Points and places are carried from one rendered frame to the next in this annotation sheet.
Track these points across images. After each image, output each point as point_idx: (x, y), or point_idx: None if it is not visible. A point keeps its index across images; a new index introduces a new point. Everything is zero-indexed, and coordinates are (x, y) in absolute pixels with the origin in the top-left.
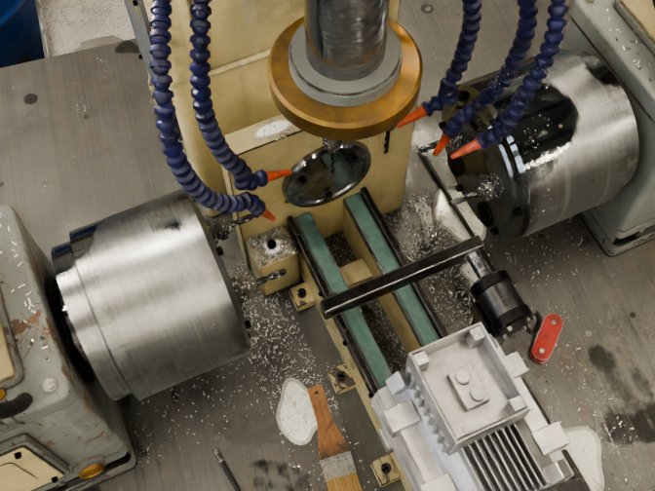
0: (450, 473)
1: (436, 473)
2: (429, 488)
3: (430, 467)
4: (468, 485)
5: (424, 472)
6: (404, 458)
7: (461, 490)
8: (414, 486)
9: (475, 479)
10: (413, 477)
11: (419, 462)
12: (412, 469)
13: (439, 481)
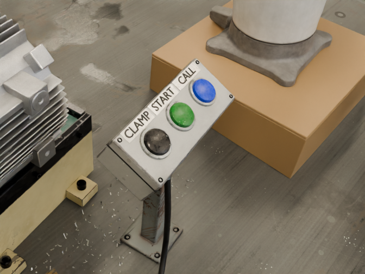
0: (2, 82)
1: (7, 97)
2: (27, 90)
3: (2, 103)
4: (8, 62)
5: (11, 105)
6: (1, 145)
7: (15, 69)
8: (26, 132)
9: (0, 50)
10: (18, 130)
11: (1, 112)
12: (10, 129)
13: (16, 86)
